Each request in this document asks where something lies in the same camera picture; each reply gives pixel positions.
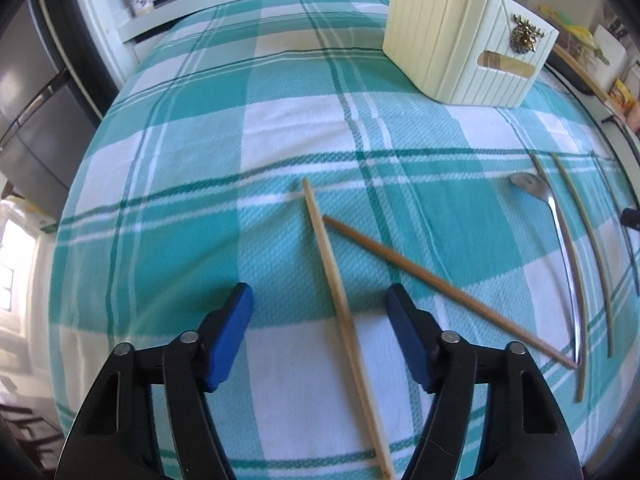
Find yellow printed cup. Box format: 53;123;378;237
612;79;634;112

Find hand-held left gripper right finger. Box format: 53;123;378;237
384;282;584;480

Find light bamboo chopstick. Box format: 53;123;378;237
301;177;396;480

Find yellow plastic bag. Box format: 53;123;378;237
539;5;612;66

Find grey refrigerator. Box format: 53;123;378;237
0;0;102;217

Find wooden cutting board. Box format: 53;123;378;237
549;42;612;107

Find teal plaid tablecloth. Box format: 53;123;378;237
47;0;640;480

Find metal spoon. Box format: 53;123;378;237
508;171;586;367

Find dark wooden chair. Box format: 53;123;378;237
0;400;67;480

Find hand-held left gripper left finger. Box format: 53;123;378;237
55;282;255;480

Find brown wooden chopstick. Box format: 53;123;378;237
322;214;580;371

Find cream ribbed utensil box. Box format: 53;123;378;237
382;0;561;109

